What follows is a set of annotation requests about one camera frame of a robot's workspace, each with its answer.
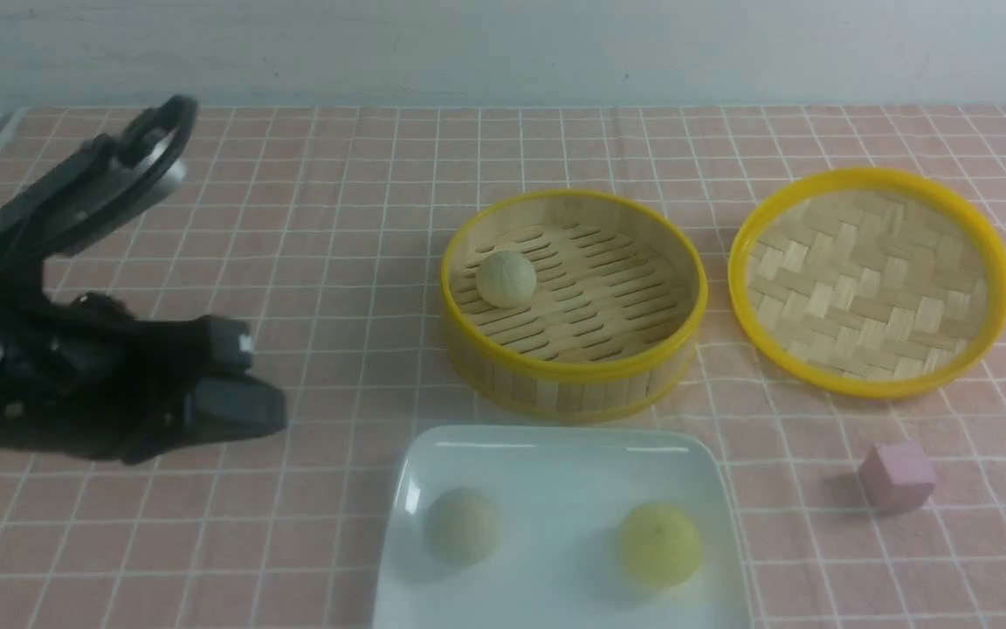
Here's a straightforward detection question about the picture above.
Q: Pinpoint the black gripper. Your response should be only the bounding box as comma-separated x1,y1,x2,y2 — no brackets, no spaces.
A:
0,300,288,463

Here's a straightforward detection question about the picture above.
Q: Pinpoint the white steamed bun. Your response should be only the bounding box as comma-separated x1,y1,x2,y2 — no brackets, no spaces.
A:
475,251,538,309

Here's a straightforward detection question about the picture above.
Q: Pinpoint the yellow steamed bun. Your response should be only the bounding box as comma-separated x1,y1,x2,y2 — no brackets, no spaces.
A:
616,501,703,589

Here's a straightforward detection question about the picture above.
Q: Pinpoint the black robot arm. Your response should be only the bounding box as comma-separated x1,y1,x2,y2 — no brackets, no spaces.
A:
0,95,287,466

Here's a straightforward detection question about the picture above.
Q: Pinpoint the pale steamed bun on plate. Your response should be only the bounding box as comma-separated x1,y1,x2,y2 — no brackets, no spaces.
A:
424,488,500,568

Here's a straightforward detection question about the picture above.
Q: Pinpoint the white square plate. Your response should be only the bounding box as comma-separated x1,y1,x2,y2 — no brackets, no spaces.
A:
372,425,755,628

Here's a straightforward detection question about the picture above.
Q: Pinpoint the pink checkered tablecloth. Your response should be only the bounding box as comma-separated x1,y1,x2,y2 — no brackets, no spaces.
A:
0,105,1006,628

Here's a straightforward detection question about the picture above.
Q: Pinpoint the yellow-rimmed bamboo steamer basket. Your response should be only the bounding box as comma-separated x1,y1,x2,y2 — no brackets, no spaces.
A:
439,190,709,425

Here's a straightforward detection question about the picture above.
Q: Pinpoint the yellow-rimmed bamboo steamer lid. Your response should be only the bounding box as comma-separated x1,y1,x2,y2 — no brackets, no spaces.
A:
727,168,1006,399

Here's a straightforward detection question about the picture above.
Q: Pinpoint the pink cube block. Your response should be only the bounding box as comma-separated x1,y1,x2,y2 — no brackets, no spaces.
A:
858,441,938,514

